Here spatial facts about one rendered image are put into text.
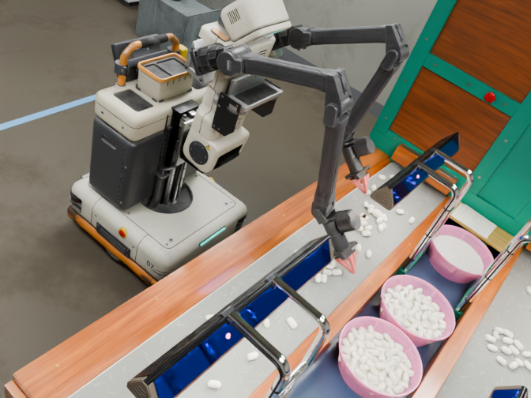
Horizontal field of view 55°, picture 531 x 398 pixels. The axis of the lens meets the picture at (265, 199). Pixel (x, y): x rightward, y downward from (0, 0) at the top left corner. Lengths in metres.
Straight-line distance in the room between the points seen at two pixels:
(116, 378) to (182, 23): 3.22
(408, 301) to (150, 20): 3.28
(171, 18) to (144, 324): 3.15
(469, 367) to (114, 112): 1.59
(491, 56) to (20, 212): 2.26
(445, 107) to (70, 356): 1.74
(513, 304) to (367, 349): 0.71
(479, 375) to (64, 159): 2.36
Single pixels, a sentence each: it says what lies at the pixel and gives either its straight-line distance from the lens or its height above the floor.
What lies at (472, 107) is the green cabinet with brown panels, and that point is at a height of 1.16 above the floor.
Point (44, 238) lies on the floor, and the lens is 2.67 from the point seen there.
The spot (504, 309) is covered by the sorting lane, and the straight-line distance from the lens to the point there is 2.11.
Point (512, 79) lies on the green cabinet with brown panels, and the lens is 2.24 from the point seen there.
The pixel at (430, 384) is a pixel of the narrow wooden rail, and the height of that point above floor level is 0.77.
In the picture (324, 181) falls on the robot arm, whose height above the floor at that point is 1.03.
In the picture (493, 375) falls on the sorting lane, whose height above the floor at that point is 0.74.
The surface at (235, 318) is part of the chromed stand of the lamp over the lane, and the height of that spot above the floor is 1.12.
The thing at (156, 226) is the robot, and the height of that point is 0.28.
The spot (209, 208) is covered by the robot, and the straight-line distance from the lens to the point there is 2.52.
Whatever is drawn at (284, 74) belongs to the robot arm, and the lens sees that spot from 1.57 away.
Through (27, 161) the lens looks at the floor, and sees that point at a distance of 3.09.
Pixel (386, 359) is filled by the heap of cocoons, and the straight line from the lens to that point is 1.68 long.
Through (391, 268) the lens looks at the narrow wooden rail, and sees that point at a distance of 1.89.
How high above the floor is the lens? 1.96
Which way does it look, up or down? 39 degrees down
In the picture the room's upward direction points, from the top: 21 degrees clockwise
